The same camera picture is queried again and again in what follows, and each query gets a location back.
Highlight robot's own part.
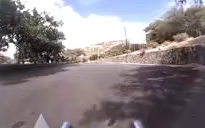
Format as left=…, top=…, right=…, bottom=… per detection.
left=133, top=119, right=144, bottom=128
left=60, top=121, right=73, bottom=128

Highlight bushes on slope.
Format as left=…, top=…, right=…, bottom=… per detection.
left=143, top=4, right=205, bottom=45

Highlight grey asphalt road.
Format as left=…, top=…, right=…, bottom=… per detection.
left=0, top=62, right=205, bottom=128

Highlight utility pole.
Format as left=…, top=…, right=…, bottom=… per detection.
left=123, top=27, right=129, bottom=48

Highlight dry hillside with shrubs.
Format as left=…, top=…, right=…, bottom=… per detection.
left=63, top=39, right=147, bottom=63

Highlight stone retaining wall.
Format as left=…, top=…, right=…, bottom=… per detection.
left=95, top=44, right=205, bottom=66

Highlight large dark green tree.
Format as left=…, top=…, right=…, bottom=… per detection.
left=0, top=0, right=67, bottom=65

